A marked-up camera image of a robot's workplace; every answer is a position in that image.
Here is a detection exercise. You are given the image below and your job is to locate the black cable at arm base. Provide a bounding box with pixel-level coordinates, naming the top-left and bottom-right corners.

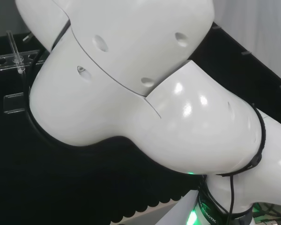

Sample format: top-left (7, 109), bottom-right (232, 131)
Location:
top-left (198, 173), bottom-right (240, 225)

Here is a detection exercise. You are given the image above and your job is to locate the clear funnel stand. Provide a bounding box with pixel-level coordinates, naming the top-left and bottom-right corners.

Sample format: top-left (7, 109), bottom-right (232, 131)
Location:
top-left (3, 92), bottom-right (30, 115)

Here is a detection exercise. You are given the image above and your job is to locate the black bench cloth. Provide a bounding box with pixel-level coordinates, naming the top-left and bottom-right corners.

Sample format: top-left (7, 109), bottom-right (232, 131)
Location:
top-left (0, 22), bottom-right (281, 225)

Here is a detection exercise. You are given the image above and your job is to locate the black arm strap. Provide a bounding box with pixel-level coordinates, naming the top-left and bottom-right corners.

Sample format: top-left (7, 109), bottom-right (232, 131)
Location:
top-left (221, 103), bottom-right (267, 178)

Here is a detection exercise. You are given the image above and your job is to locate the clear test tube rack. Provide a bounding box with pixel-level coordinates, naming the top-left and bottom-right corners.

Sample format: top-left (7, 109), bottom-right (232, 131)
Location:
top-left (0, 30), bottom-right (46, 74)

